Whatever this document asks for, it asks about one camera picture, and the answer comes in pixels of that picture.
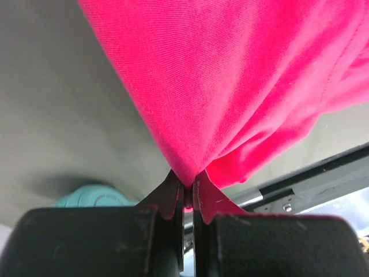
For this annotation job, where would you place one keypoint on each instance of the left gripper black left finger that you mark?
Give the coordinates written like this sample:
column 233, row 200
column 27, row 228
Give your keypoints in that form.
column 143, row 240

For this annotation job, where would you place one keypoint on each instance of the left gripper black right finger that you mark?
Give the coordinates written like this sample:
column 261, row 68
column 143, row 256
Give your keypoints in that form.
column 229, row 241

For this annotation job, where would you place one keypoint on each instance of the red t shirt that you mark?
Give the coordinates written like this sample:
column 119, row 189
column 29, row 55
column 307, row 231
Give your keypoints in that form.
column 226, row 86

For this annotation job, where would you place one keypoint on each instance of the teal and white hanger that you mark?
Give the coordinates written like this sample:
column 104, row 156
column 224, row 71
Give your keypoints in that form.
column 95, row 195

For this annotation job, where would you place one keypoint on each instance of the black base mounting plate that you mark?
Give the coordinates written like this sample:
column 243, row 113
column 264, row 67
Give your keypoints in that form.
column 308, row 187

